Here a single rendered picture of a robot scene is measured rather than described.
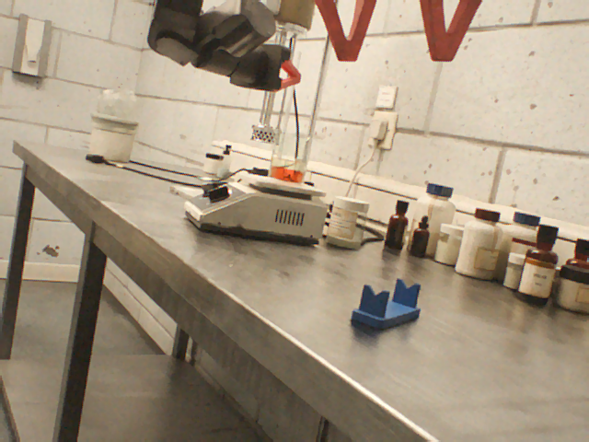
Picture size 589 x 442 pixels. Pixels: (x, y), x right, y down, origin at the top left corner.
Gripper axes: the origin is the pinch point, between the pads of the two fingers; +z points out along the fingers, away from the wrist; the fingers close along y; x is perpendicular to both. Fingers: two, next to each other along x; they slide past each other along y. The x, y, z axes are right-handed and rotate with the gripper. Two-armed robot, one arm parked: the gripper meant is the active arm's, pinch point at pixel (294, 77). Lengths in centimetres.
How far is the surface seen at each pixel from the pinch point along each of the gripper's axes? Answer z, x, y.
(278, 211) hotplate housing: -4.5, 20.9, -6.4
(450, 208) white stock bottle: 28.1, 16.2, -16.8
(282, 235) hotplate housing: -2.9, 24.6, -6.6
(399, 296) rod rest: -17.7, 24.0, -38.5
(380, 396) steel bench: -40, 26, -52
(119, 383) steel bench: 38, 92, 85
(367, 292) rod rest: -26, 23, -40
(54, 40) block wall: 69, -15, 224
